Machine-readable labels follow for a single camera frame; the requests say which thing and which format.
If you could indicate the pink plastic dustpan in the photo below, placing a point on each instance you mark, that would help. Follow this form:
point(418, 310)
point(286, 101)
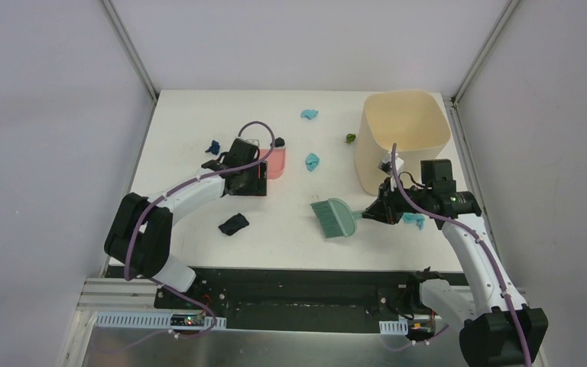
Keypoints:
point(276, 163)

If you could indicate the beige waste bin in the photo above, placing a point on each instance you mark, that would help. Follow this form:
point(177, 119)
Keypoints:
point(414, 120)

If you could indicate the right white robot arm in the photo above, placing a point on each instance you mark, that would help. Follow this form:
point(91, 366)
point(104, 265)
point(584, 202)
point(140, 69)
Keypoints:
point(497, 327)

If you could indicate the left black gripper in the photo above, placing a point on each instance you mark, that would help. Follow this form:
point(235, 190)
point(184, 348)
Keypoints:
point(255, 177)

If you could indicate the green hand brush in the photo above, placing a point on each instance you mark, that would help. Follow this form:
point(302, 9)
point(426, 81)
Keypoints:
point(336, 218)

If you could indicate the light blue paper scrap middle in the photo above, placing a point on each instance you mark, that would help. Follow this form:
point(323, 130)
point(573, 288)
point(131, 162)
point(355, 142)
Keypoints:
point(311, 162)

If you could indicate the light blue paper scrap right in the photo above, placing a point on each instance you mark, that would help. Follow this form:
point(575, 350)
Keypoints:
point(414, 219)

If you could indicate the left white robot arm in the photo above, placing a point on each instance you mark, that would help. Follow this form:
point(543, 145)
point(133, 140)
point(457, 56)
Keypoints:
point(141, 232)

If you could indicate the white cable duct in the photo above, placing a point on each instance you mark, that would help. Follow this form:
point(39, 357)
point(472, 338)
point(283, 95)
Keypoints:
point(394, 327)
point(159, 321)

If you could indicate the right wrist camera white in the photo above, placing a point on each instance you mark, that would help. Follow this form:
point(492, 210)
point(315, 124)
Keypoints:
point(391, 164)

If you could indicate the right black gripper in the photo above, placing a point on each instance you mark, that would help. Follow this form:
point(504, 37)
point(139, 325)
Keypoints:
point(384, 207)

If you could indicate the light blue paper scrap far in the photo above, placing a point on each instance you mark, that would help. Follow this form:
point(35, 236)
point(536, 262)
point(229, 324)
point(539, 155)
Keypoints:
point(309, 114)

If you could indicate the light blue paper scrap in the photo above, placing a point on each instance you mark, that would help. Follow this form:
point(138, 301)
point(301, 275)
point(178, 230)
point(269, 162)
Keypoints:
point(311, 162)
point(309, 114)
point(414, 219)

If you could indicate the dark blue paper scrap far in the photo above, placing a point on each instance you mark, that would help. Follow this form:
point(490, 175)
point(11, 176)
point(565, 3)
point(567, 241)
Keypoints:
point(214, 148)

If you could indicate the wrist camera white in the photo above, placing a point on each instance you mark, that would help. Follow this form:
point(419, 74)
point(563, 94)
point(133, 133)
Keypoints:
point(391, 164)
point(254, 142)

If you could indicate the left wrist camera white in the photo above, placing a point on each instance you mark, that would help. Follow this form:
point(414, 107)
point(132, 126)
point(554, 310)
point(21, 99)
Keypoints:
point(254, 142)

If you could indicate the right white cable duct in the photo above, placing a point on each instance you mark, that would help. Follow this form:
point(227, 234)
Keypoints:
point(394, 327)

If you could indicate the black paper scrap near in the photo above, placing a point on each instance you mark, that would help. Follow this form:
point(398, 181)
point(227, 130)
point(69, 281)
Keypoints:
point(233, 224)

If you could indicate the left white cable duct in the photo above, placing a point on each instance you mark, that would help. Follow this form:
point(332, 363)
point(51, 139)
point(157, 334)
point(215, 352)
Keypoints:
point(159, 321)

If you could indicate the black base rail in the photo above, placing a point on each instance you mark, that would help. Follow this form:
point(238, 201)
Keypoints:
point(299, 300)

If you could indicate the green paper scrap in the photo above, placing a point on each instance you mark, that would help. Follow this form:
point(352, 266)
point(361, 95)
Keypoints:
point(350, 138)

